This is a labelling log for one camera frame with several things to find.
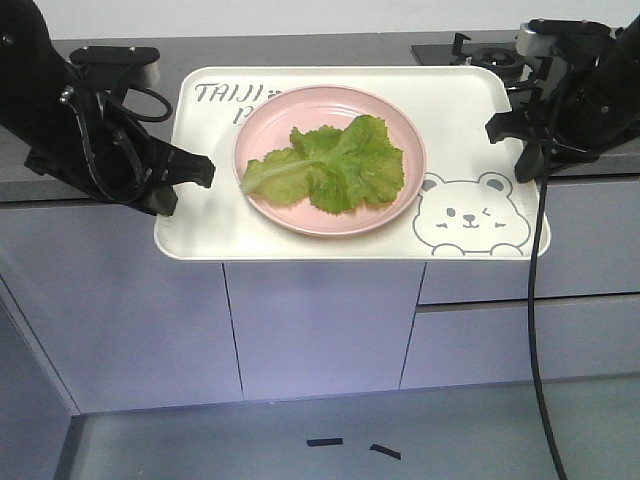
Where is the grey lower drawer front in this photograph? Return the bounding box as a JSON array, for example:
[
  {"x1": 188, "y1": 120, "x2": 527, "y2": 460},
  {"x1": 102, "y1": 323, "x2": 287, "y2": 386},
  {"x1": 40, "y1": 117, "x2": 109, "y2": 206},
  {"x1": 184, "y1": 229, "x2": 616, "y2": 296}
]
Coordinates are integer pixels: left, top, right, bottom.
[{"x1": 400, "y1": 296, "x2": 639, "y2": 389}]

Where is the black right camera cable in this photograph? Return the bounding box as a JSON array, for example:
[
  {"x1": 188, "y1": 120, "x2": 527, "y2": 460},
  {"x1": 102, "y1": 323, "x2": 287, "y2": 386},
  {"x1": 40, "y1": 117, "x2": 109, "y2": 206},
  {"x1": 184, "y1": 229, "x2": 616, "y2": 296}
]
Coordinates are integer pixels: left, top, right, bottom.
[{"x1": 526, "y1": 54, "x2": 574, "y2": 480}]

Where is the grey left cabinet door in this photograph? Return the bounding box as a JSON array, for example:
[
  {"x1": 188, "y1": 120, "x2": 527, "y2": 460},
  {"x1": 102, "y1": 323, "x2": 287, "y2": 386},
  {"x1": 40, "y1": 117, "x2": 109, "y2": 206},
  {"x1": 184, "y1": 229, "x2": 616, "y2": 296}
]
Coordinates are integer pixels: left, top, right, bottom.
[{"x1": 1, "y1": 206, "x2": 242, "y2": 413}]

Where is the pink round plate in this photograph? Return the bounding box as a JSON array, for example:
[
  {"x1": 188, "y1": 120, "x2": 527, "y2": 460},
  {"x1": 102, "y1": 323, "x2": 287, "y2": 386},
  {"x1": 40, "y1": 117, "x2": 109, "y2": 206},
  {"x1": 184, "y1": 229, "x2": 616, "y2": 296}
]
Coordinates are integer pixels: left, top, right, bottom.
[{"x1": 234, "y1": 85, "x2": 426, "y2": 237}]

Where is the grey upper drawer front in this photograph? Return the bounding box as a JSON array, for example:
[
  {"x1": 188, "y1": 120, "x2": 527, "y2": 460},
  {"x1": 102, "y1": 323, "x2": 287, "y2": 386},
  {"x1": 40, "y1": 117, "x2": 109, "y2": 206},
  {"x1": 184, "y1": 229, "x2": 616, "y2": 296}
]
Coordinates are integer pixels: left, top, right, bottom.
[{"x1": 419, "y1": 179, "x2": 639, "y2": 305}]

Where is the black floor tape strip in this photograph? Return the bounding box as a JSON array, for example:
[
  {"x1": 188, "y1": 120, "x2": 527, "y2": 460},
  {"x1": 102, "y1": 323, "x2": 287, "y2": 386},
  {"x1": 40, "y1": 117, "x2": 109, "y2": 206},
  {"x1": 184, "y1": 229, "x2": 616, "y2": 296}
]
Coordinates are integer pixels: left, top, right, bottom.
[
  {"x1": 369, "y1": 443, "x2": 402, "y2": 460},
  {"x1": 306, "y1": 437, "x2": 344, "y2": 448}
]

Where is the black gas stove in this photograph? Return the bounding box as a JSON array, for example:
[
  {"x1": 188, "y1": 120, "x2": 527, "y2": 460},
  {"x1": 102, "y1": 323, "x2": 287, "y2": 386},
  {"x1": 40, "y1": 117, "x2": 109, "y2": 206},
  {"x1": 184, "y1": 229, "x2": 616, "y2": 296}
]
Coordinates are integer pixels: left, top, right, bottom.
[{"x1": 411, "y1": 32, "x2": 551, "y2": 106}]

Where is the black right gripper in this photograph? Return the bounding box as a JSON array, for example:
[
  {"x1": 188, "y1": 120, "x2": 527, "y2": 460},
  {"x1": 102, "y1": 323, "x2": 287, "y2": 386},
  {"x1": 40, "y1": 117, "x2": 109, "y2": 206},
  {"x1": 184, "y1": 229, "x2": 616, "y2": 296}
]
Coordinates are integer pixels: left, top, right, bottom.
[{"x1": 485, "y1": 34, "x2": 639, "y2": 183}]

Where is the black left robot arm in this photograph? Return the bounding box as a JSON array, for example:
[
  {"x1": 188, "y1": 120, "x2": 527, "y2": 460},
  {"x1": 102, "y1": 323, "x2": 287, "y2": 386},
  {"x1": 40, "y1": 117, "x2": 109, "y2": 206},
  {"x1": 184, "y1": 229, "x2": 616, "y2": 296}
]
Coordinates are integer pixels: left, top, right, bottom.
[{"x1": 1, "y1": 1, "x2": 215, "y2": 216}]

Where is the cream bear serving tray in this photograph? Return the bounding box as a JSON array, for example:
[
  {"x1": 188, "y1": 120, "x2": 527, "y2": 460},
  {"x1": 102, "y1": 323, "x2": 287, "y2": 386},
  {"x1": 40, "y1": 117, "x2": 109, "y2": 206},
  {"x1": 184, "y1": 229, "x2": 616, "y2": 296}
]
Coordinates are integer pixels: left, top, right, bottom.
[{"x1": 155, "y1": 66, "x2": 550, "y2": 261}]

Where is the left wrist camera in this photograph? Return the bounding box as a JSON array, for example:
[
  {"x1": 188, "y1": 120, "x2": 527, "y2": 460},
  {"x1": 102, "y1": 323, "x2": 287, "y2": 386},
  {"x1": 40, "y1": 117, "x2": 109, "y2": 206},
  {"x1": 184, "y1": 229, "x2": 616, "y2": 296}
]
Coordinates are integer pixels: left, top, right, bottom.
[{"x1": 69, "y1": 46, "x2": 160, "y2": 95}]

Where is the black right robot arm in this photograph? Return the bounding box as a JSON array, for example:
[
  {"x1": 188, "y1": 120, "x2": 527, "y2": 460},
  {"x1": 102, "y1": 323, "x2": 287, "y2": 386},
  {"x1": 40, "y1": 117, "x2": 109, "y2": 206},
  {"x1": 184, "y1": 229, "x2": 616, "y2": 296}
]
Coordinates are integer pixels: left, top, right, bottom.
[{"x1": 485, "y1": 19, "x2": 639, "y2": 183}]

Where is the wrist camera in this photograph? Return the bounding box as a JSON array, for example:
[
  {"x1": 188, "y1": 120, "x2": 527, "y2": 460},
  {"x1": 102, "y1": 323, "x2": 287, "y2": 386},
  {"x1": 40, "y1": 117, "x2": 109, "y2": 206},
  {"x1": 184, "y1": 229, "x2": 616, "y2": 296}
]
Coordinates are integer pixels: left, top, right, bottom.
[
  {"x1": 516, "y1": 18, "x2": 611, "y2": 63},
  {"x1": 69, "y1": 46, "x2": 160, "y2": 95}
]

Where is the black camera cable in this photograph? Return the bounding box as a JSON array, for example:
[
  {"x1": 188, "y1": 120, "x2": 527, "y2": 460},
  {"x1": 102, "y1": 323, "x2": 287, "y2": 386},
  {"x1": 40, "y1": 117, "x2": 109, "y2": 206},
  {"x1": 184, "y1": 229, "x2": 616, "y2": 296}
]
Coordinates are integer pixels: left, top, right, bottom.
[
  {"x1": 526, "y1": 54, "x2": 574, "y2": 480},
  {"x1": 69, "y1": 84, "x2": 174, "y2": 201}
]

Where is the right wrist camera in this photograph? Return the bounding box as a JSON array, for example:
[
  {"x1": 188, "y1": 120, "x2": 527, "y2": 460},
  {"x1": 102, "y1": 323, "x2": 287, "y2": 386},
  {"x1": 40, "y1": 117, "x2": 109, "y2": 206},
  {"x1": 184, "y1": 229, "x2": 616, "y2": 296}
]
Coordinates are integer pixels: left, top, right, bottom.
[{"x1": 516, "y1": 18, "x2": 611, "y2": 63}]

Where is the black left camera cable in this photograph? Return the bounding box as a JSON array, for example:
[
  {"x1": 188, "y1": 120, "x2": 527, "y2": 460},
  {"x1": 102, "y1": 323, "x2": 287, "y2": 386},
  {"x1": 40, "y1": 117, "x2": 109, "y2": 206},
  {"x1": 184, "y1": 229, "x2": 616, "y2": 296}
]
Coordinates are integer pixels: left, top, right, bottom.
[{"x1": 69, "y1": 84, "x2": 174, "y2": 201}]

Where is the grey middle cabinet door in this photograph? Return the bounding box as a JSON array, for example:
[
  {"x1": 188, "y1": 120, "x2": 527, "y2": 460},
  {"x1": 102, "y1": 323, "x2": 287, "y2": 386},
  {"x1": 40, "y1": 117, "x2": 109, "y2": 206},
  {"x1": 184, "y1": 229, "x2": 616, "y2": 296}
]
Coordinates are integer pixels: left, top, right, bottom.
[{"x1": 224, "y1": 261, "x2": 425, "y2": 400}]

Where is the grey cabinet door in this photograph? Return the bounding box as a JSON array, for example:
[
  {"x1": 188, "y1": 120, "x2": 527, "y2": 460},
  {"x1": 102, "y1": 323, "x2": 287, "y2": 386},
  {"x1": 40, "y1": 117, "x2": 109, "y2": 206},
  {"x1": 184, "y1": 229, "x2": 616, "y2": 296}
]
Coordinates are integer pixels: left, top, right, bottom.
[
  {"x1": 224, "y1": 261, "x2": 425, "y2": 400},
  {"x1": 1, "y1": 206, "x2": 242, "y2": 413}
]

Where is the green lettuce leaf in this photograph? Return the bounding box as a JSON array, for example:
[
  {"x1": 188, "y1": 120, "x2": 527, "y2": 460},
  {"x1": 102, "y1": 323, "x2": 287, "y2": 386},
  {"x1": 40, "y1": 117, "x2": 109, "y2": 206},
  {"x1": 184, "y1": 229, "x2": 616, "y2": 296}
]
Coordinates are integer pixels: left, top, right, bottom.
[{"x1": 240, "y1": 115, "x2": 405, "y2": 215}]

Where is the grey drawer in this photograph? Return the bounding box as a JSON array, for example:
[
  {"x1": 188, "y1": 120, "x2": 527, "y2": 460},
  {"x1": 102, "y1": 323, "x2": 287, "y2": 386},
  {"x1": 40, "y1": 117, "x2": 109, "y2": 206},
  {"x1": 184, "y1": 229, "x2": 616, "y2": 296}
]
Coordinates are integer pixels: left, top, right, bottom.
[
  {"x1": 400, "y1": 296, "x2": 639, "y2": 389},
  {"x1": 419, "y1": 179, "x2": 639, "y2": 305}
]

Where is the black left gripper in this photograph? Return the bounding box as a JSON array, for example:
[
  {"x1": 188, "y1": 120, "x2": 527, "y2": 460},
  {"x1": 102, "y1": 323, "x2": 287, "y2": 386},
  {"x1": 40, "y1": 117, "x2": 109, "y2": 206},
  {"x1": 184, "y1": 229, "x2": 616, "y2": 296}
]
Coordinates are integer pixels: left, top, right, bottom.
[{"x1": 23, "y1": 69, "x2": 215, "y2": 216}]

